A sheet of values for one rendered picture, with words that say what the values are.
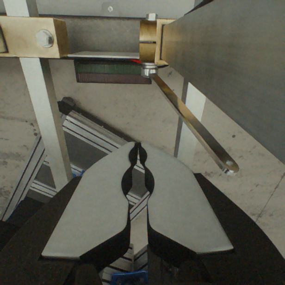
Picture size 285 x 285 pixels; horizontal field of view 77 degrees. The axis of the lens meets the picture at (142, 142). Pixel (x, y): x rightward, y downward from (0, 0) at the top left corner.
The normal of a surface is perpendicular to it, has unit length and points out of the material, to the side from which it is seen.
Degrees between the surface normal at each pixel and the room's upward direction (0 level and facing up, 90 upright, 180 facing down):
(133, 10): 0
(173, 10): 0
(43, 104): 0
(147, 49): 19
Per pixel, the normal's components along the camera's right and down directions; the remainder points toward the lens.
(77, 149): 0.02, 0.50
